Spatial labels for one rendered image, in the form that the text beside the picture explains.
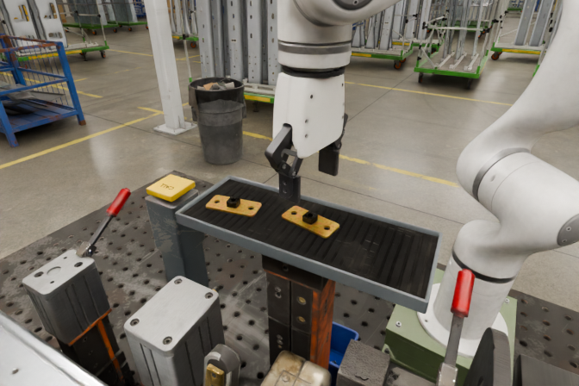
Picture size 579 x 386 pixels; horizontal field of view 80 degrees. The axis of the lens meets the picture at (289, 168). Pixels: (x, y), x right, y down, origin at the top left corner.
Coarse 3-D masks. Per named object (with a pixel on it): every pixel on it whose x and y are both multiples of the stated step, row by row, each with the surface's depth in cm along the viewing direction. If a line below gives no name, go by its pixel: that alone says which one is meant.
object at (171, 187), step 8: (168, 176) 64; (176, 176) 64; (160, 184) 61; (168, 184) 61; (176, 184) 61; (184, 184) 61; (192, 184) 62; (152, 192) 60; (160, 192) 59; (168, 192) 59; (176, 192) 59; (184, 192) 61; (168, 200) 59
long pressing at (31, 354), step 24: (0, 312) 56; (0, 336) 53; (24, 336) 52; (0, 360) 49; (24, 360) 49; (48, 360) 49; (72, 360) 49; (0, 384) 46; (24, 384) 46; (48, 384) 46; (72, 384) 46; (96, 384) 46
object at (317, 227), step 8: (296, 208) 54; (288, 216) 52; (296, 216) 52; (304, 216) 51; (312, 216) 51; (320, 216) 52; (296, 224) 51; (304, 224) 51; (312, 224) 51; (320, 224) 51; (328, 224) 51; (336, 224) 51; (312, 232) 49; (320, 232) 49; (328, 232) 49
